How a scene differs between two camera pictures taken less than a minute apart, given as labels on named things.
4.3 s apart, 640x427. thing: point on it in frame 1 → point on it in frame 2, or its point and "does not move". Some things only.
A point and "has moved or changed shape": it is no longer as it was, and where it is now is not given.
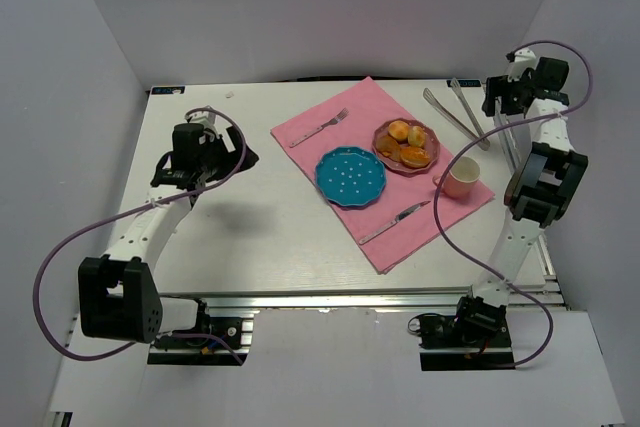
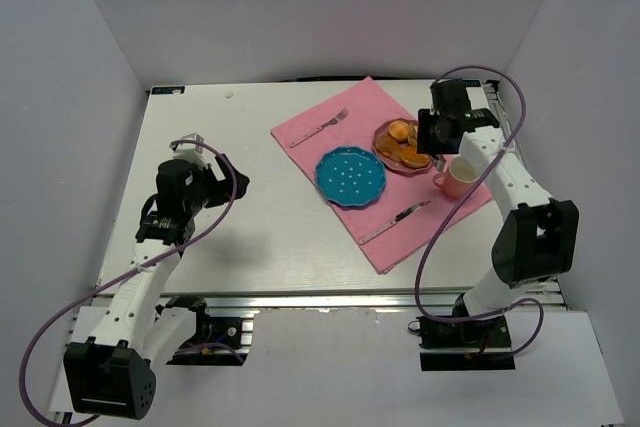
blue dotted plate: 350,176 does not move
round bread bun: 399,130 does not move
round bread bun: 416,136 does not move
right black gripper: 498,98 → 430,132
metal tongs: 475,129 has moved or changed shape
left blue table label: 167,89 does not move
